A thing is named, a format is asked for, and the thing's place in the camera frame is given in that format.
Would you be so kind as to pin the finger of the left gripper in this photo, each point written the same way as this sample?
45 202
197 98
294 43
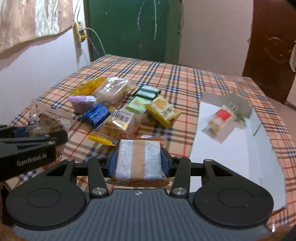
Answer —
60 137
12 131

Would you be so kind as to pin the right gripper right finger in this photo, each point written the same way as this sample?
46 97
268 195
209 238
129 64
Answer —
179 168

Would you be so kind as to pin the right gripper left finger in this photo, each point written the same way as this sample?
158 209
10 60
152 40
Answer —
99 168

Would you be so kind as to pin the brown cookie clear pack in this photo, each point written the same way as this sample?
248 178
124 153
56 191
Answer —
44 120

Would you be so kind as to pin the blue snack pack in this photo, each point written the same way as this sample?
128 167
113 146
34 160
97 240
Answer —
96 115

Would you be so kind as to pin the purple snack pack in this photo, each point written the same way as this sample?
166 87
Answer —
81 103

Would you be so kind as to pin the brown white wafer pack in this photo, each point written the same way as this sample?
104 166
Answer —
139 163

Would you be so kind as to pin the clear cake slices pack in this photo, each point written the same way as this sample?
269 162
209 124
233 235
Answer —
121 124

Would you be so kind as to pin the clear snack pack red label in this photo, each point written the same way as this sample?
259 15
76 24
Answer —
220 124

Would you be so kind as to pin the light green biscuit pack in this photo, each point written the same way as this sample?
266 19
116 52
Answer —
137 105

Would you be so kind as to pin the clear snack pack green label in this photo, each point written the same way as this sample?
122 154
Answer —
236 111

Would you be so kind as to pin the yellow orange snack pack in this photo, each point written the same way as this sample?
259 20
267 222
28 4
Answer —
87 87

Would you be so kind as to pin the yellow biscuit pack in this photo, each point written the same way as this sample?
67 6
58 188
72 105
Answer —
162 111

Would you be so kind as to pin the white cardboard box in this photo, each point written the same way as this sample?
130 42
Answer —
242 145

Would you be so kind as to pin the large clear bread pack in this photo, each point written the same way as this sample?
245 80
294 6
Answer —
113 91

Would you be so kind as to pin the dark green cracker pack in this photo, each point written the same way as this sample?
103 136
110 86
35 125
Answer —
147 92

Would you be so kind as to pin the beige curtain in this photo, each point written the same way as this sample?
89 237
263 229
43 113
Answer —
23 21

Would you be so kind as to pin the green metal cabinet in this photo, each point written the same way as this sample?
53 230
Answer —
147 30

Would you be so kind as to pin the white cloth on door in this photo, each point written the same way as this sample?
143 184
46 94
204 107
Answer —
292 60

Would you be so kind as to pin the brown wooden door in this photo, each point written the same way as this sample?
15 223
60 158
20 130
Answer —
271 43

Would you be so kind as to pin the yellow wall socket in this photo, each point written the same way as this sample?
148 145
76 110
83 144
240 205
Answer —
79 31

